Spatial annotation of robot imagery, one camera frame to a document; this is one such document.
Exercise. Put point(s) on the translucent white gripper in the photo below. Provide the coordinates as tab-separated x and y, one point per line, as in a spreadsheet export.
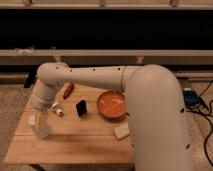
41	105

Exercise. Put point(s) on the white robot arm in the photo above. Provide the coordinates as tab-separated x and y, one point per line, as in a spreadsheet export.
154	102

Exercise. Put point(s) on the black eraser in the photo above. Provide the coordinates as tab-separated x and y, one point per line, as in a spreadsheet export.
81	108

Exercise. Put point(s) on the small white bottle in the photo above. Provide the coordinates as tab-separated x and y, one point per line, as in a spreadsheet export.
57	109

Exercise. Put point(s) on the red brown oblong object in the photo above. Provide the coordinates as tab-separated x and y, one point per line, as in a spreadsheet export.
68	91

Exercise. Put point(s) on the wooden table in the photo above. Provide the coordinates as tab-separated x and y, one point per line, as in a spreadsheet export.
74	140

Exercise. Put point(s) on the orange bowl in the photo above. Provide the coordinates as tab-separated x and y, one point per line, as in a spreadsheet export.
111	105

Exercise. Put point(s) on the white sponge block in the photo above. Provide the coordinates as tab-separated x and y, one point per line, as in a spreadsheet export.
121	131

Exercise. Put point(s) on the blue device on floor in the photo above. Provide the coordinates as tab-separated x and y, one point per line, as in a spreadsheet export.
191	98

